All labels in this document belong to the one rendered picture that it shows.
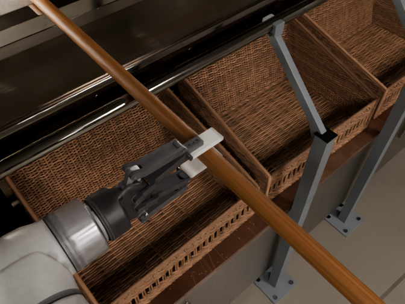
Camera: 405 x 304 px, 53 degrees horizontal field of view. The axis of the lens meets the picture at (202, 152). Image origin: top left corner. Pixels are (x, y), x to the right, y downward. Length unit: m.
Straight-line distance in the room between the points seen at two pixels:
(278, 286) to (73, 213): 1.38
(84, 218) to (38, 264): 0.08
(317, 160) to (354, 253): 0.97
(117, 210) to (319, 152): 0.64
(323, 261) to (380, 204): 1.64
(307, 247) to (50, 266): 0.34
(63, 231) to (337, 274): 0.36
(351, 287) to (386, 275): 1.45
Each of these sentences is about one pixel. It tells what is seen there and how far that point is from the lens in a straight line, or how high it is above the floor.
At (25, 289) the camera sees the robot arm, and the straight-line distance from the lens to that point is 0.55.
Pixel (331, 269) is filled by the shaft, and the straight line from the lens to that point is 0.58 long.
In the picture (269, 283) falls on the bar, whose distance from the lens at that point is 1.85.
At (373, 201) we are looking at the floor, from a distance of 2.20.
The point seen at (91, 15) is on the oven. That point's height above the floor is 1.13.
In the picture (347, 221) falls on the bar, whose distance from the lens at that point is 2.08.
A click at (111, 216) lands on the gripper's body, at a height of 1.22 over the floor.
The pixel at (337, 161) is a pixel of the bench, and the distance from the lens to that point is 1.52.
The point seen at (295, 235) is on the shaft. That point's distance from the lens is 0.59.
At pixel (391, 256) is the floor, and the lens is 2.07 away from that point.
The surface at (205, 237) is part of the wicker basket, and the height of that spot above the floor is 0.69.
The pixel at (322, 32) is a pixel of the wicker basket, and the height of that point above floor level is 0.81.
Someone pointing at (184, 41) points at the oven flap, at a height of 0.95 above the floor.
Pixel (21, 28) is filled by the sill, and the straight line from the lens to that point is 1.07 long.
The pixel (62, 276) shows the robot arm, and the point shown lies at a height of 1.22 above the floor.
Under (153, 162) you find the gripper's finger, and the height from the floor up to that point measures 1.25.
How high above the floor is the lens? 1.71
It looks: 50 degrees down
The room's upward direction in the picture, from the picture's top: straight up
